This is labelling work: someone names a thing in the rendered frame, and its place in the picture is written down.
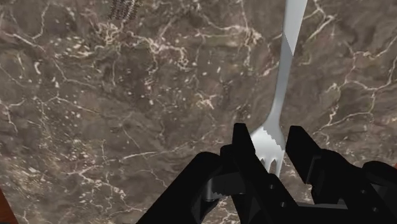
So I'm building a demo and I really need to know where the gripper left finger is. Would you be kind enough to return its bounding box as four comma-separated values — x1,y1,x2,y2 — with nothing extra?
136,122,298,224

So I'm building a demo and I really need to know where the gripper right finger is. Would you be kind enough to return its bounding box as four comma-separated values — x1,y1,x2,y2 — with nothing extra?
285,125,397,224

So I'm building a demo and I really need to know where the white plastic fork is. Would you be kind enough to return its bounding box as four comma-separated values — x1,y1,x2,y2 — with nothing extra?
249,0,309,178

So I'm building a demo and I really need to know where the patterned robot stand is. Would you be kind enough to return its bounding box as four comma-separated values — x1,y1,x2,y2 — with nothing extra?
108,0,143,20

